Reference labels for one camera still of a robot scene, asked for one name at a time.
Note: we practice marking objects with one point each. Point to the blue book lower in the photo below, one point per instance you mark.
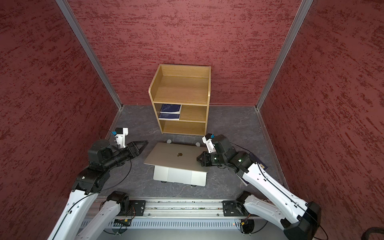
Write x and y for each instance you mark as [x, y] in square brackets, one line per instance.
[169, 117]

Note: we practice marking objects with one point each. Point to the black laptop stand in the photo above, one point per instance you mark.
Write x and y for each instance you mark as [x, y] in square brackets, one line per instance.
[183, 144]

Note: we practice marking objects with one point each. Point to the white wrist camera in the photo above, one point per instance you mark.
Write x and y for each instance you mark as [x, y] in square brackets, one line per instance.
[120, 136]
[207, 140]

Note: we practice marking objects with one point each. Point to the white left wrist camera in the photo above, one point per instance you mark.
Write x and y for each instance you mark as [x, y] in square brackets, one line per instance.
[120, 136]

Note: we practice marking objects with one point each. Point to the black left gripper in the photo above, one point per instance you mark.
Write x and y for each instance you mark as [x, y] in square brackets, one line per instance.
[133, 149]

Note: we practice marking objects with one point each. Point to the aluminium corner post right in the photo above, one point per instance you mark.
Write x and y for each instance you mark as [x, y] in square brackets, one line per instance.
[289, 40]

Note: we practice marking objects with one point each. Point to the blue book upper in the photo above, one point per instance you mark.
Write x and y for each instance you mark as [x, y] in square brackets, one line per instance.
[170, 109]

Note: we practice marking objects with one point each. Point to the blue booklet yellow label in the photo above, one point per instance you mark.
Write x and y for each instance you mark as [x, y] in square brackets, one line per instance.
[254, 158]

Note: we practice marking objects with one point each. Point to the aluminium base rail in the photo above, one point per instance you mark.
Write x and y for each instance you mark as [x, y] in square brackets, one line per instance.
[241, 214]

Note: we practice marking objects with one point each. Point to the aluminium corner post left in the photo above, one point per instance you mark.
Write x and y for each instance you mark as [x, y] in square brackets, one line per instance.
[79, 33]

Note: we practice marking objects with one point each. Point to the blue book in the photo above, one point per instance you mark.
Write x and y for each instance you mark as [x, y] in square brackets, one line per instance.
[170, 109]
[169, 117]

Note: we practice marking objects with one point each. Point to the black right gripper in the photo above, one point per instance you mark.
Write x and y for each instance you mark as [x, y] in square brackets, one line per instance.
[205, 162]

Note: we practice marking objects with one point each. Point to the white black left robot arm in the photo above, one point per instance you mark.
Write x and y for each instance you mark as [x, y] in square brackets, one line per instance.
[103, 157]

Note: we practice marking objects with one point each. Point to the black cable corner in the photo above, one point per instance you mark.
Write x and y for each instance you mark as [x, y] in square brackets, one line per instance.
[373, 230]

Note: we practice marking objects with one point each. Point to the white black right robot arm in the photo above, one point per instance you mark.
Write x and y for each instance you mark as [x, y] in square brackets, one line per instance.
[298, 219]

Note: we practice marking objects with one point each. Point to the aluminium corner post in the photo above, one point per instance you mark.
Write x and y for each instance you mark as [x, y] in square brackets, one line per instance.
[79, 33]
[289, 40]

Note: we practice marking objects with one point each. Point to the silver laptop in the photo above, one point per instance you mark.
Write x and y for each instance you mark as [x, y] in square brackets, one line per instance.
[177, 162]

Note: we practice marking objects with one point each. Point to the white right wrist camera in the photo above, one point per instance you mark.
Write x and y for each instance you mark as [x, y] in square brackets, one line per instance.
[207, 140]

